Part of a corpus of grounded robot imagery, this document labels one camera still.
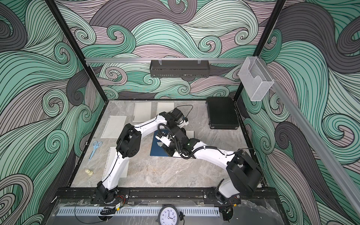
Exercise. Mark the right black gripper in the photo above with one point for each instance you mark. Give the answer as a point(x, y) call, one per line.
point(168, 150)

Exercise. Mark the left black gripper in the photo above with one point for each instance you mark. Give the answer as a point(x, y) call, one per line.
point(179, 131)

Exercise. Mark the blue cover notebook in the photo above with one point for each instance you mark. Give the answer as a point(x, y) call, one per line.
point(157, 150)

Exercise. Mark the torn lined notebook page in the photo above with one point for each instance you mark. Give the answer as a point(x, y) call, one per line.
point(114, 127)

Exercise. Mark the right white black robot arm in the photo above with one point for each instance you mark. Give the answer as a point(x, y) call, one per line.
point(244, 173)

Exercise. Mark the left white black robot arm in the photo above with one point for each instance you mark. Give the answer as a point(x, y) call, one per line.
point(128, 145)

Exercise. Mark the black hard case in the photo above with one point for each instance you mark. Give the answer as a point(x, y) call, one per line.
point(222, 113)

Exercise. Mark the round analog clock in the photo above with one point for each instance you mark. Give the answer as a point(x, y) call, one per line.
point(168, 215)

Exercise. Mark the small yellow-green object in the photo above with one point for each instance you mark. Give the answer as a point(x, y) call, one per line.
point(89, 172)

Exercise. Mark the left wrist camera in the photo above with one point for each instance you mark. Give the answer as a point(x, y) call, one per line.
point(179, 117)

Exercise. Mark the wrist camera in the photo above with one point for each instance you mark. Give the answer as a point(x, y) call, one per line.
point(179, 117)
point(164, 134)

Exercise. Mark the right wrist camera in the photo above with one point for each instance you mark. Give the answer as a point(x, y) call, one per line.
point(164, 134)

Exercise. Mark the black wall-mounted tray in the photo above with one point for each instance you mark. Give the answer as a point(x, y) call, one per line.
point(179, 68)

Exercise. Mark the aluminium wall rail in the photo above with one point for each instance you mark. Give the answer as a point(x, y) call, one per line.
point(148, 60)

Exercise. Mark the blue handled scissors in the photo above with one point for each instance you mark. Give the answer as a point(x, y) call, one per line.
point(96, 145)

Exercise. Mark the white slotted cable duct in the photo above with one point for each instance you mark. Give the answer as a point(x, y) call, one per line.
point(138, 211)

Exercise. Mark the clear acrylic wall holder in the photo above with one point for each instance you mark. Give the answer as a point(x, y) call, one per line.
point(256, 78)

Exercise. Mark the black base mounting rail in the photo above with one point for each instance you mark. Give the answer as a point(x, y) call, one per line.
point(135, 195)

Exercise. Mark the right side aluminium rail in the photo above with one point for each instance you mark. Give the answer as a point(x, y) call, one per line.
point(339, 174)

